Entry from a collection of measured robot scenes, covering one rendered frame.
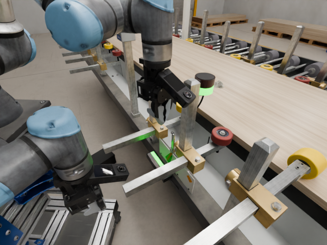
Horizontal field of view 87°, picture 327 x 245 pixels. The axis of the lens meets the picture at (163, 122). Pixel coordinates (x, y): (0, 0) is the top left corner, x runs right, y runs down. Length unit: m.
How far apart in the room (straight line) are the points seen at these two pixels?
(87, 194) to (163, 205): 1.08
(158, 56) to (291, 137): 0.60
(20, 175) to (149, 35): 0.35
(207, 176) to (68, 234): 0.88
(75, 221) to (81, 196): 0.87
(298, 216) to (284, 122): 0.36
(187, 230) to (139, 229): 0.33
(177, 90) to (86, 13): 0.25
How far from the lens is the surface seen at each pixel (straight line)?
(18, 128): 0.64
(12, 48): 0.70
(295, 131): 0.87
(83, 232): 1.30
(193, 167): 0.63
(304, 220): 0.78
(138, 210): 1.51
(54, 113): 0.36
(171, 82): 0.46
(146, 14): 0.43
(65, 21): 0.33
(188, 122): 0.57
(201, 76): 0.54
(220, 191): 0.89
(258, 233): 0.86
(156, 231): 1.44
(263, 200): 0.49
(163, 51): 0.44
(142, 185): 0.60
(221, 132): 0.71
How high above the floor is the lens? 1.36
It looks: 38 degrees down
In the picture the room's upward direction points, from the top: straight up
